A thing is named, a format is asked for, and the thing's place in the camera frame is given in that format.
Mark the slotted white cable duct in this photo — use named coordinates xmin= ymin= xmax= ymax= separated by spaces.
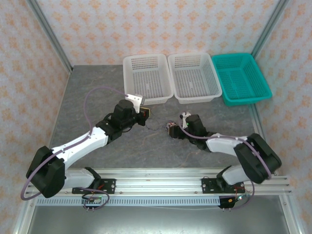
xmin=36 ymin=196 xmax=221 ymax=207

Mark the grey metal shelf sheet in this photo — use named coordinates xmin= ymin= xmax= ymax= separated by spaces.
xmin=26 ymin=204 xmax=297 ymax=234

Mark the white perforated plastic basket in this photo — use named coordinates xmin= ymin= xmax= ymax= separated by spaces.
xmin=122 ymin=53 xmax=174 ymax=107
xmin=167 ymin=52 xmax=223 ymax=105

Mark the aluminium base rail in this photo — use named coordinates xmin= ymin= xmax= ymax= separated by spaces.
xmin=25 ymin=167 xmax=292 ymax=195

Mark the thin dark purple wire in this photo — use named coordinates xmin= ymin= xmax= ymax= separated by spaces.
xmin=145 ymin=117 xmax=168 ymax=130

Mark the small controller board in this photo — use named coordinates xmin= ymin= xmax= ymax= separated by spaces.
xmin=82 ymin=195 xmax=103 ymax=212
xmin=219 ymin=194 xmax=247 ymax=212

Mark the aluminium frame post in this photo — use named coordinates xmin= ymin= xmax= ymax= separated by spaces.
xmin=251 ymin=0 xmax=291 ymax=58
xmin=25 ymin=0 xmax=73 ymax=73

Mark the teal perforated plastic basket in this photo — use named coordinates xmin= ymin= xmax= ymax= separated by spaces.
xmin=211 ymin=52 xmax=273 ymax=107

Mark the aluminium table edge rail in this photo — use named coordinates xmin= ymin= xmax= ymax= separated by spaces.
xmin=12 ymin=70 xmax=73 ymax=234
xmin=248 ymin=104 xmax=304 ymax=234

